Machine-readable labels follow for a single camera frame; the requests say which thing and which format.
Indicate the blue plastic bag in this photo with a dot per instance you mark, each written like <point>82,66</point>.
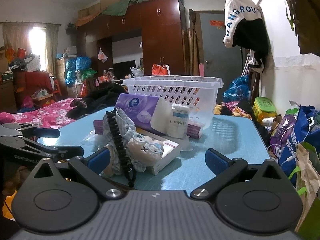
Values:
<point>238,90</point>

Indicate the white hoodie with blue letters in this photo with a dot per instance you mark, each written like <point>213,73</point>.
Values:
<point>245,28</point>

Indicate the grey patterned cloth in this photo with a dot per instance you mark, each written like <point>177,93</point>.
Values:
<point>118,130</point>

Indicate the white flat box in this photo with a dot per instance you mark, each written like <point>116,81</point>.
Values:
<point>171,151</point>

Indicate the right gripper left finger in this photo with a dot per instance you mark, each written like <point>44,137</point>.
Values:
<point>87,171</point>

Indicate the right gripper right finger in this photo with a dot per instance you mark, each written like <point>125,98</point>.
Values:
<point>227,172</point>

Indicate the purple tissue pack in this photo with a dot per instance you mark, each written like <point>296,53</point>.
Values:
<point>150,113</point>

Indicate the plush toy with glasses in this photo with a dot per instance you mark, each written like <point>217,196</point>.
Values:
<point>145,150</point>

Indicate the grey door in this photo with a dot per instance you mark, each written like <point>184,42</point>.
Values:
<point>218,60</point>

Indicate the black clothing on bed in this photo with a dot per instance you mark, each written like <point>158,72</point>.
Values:
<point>95,101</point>

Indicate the white cotton pads pack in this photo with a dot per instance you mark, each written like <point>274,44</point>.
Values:
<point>178,121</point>

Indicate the olive hanging bag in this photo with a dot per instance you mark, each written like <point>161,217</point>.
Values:
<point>303,16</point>

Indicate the purple printed bag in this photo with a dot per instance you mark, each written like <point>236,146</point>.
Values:
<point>281,134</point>

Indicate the dark red wooden wardrobe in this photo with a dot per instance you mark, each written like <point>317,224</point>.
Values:
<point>160,24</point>

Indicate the pink floral bedspread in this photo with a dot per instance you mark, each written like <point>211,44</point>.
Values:
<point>52,116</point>

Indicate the red and white hanging bag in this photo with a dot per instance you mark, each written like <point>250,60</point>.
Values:
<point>161,68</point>

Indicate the green lidded container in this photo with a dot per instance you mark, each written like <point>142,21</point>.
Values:
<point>263,108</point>

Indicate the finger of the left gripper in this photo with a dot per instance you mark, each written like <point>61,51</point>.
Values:
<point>63,152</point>
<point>39,132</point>

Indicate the blue shopping bag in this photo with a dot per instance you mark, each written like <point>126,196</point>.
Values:
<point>302,132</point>

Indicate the curtained bright window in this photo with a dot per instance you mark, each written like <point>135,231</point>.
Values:
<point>40,39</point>

